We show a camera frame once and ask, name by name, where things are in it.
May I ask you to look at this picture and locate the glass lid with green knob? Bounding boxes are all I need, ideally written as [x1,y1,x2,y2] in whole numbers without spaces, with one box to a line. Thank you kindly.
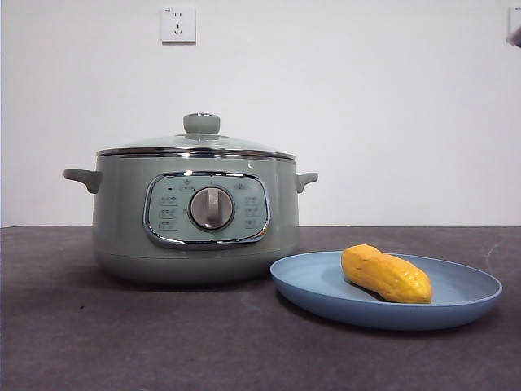
[96,112,295,160]

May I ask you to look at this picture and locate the yellow corn cob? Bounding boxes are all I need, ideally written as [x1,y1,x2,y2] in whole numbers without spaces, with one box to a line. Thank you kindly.
[340,244,433,305]

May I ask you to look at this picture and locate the blue round plate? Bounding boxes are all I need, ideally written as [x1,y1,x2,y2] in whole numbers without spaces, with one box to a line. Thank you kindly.
[269,250,503,331]

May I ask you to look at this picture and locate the pale green electric steamer pot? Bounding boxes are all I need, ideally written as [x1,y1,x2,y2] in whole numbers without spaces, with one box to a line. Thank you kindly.
[63,152,319,286]

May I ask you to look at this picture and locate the white wall power socket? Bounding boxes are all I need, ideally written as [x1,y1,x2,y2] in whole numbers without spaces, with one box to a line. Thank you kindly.
[161,7,197,46]

